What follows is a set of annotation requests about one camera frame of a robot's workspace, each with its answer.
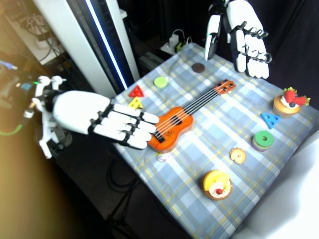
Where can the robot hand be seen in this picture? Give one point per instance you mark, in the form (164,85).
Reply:
(241,15)
(74,109)

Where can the orange toy ukulele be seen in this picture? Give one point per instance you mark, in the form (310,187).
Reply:
(174,122)

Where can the yellow triangle block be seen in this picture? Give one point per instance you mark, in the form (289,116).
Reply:
(135,103)

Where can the red triangle block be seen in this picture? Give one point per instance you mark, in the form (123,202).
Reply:
(136,92)

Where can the brown round disc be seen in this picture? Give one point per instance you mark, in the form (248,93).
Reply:
(198,67)

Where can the green plug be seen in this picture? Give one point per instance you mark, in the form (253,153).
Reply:
(179,46)

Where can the white power adapter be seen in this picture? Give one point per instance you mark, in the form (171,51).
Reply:
(173,40)

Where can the light green round disc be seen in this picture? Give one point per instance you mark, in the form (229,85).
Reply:
(160,82)

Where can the strawberry toy cupcake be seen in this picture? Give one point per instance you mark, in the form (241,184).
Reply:
(285,107)

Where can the blue triangle block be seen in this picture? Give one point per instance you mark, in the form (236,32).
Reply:
(270,120)

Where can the blue plaid tablecloth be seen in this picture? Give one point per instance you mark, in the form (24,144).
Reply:
(199,154)

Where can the small toy tart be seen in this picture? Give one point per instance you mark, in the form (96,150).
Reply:
(238,155)

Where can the yellow fruit toy cupcake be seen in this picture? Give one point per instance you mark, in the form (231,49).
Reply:
(216,185)

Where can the large white object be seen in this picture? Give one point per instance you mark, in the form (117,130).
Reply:
(286,211)

